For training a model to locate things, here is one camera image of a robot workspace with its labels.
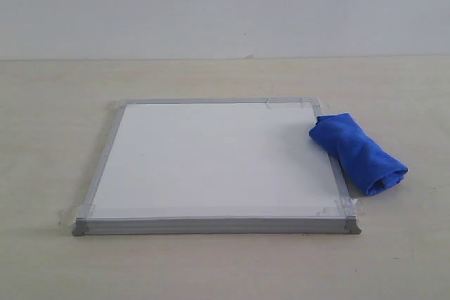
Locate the blue cloth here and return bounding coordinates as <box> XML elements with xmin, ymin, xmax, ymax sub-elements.
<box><xmin>309</xmin><ymin>113</ymin><xmax>408</xmax><ymax>196</ymax></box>

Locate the white whiteboard with grey frame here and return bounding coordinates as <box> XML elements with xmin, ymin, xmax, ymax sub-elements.
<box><xmin>72</xmin><ymin>98</ymin><xmax>361</xmax><ymax>236</ymax></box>

